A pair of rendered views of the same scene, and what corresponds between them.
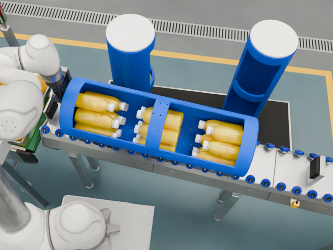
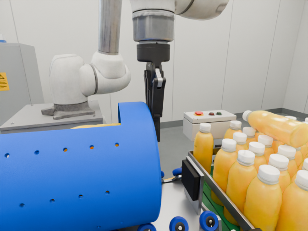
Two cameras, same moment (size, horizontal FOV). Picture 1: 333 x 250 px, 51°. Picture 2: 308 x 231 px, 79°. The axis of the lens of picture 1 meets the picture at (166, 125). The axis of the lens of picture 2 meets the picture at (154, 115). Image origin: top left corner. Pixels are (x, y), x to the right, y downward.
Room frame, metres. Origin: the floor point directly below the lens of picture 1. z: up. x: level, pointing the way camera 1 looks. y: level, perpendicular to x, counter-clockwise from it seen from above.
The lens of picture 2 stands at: (1.21, 0.33, 1.33)
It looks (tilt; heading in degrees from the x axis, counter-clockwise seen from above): 17 degrees down; 158
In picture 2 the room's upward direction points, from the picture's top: straight up
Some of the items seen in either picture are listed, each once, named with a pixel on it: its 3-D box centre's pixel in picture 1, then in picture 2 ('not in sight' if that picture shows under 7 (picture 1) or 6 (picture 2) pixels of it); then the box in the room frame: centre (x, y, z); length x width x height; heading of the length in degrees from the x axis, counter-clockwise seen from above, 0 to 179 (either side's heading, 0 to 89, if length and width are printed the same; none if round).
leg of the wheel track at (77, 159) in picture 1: (82, 170); not in sight; (0.76, 0.53, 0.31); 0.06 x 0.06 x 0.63; 81
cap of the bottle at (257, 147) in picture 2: not in sight; (256, 147); (0.88, 0.77, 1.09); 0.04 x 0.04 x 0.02
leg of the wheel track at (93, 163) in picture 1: (89, 152); not in sight; (0.90, 0.51, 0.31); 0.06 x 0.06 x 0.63; 81
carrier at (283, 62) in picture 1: (253, 81); not in sight; (1.42, -0.57, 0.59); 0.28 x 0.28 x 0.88
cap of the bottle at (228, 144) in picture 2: not in sight; (228, 144); (0.84, 0.71, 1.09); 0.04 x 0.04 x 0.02
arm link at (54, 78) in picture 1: (50, 71); (153, 30); (0.80, 0.49, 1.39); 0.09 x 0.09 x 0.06
